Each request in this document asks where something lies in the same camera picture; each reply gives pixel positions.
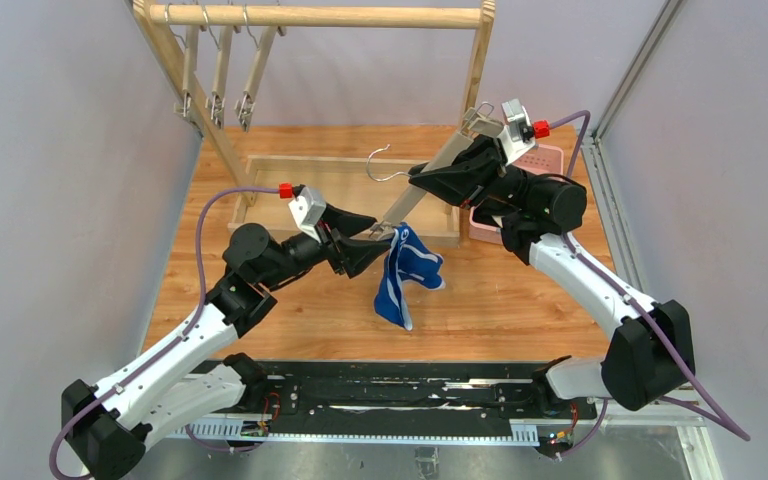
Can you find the wooden clip hanger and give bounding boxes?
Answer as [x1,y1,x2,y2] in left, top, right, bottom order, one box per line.
[201,4,240,130]
[173,25,201,128]

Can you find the blue underwear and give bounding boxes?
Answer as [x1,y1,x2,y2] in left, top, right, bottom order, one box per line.
[373,222,446,331]

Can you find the empty wooden clip hanger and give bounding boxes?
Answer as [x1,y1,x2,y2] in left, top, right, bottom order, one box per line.
[173,25,201,128]

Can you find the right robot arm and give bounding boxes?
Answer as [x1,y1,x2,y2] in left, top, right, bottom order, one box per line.
[409,135,696,411]

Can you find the wooden hanger with grey underwear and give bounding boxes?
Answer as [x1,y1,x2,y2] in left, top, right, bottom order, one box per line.
[234,5,287,132]

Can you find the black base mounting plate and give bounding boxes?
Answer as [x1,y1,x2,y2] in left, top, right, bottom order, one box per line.
[188,361,601,447]

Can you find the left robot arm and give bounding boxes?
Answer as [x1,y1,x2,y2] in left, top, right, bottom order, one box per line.
[49,200,390,479]

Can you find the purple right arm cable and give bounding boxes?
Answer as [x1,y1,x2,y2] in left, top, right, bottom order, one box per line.
[532,109,752,460]

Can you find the pink plastic basket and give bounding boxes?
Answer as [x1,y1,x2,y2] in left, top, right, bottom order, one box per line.
[468,145,564,245]

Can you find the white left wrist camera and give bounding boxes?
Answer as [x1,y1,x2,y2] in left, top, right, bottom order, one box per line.
[288,185,327,243]

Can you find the aluminium frame rail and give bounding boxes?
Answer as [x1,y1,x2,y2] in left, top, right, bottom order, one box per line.
[583,0,722,479]

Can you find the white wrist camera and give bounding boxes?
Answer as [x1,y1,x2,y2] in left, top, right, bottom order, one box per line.
[288,185,327,243]
[496,99,537,165]

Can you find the wooden hanger with blue underwear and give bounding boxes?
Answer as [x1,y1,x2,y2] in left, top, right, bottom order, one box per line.
[364,101,504,240]

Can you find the wooden clothes rack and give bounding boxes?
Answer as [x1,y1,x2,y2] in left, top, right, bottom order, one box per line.
[133,0,497,249]

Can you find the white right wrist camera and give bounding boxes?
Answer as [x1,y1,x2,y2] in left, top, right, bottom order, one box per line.
[496,99,537,165]

